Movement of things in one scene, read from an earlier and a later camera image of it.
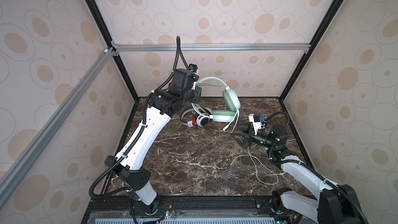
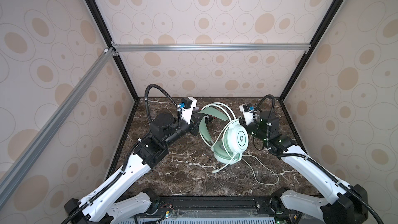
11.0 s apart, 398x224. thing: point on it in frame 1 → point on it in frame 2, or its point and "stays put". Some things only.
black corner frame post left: x=103 y=25 stays put
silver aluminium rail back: x=215 y=46 stays put
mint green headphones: x=231 y=102 → x=227 y=137
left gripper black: x=196 y=97 → x=194 y=124
